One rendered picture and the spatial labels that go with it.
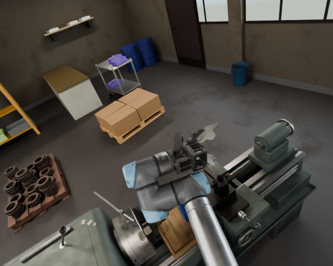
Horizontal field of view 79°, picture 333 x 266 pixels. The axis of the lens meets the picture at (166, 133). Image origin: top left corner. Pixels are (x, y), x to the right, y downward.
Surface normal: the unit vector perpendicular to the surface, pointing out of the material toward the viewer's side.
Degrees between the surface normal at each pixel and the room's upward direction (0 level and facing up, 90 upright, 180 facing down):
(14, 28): 90
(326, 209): 0
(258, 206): 0
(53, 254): 0
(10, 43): 90
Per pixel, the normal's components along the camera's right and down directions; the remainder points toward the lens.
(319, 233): -0.25, -0.76
